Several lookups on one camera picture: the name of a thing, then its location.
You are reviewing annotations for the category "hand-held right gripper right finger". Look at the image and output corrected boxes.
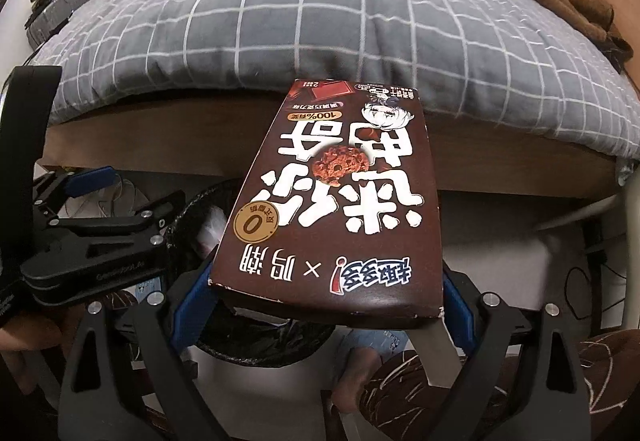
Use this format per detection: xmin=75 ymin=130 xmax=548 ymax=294
xmin=430 ymin=268 xmax=586 ymax=441

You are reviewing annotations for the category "wooden bed frame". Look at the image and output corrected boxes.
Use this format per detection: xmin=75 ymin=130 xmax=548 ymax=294
xmin=42 ymin=91 xmax=623 ymax=202

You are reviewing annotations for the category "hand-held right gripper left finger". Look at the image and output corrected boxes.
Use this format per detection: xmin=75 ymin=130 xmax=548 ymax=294
xmin=60 ymin=255 xmax=223 ymax=441

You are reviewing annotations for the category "grey suitcase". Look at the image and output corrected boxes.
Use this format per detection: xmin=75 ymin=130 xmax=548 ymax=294
xmin=25 ymin=0 xmax=113 ymax=49

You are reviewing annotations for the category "person's brown patterned trouser leg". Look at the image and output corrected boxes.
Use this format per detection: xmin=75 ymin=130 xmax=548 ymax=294
xmin=360 ymin=328 xmax=640 ymax=441

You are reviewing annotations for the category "black trash bin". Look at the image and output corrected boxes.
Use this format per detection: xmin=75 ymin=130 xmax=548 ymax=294
xmin=167 ymin=178 xmax=341 ymax=367

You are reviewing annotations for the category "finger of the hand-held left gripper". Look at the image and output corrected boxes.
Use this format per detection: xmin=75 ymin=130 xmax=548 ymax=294
xmin=34 ymin=165 xmax=119 ymax=223
xmin=46 ymin=190 xmax=187 ymax=248

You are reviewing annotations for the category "brown cookie box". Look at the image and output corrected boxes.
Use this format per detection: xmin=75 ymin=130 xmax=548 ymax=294
xmin=207 ymin=78 xmax=468 ymax=402

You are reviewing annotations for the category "grey grid bed sheet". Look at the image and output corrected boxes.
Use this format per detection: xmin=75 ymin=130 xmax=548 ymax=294
xmin=30 ymin=0 xmax=640 ymax=172

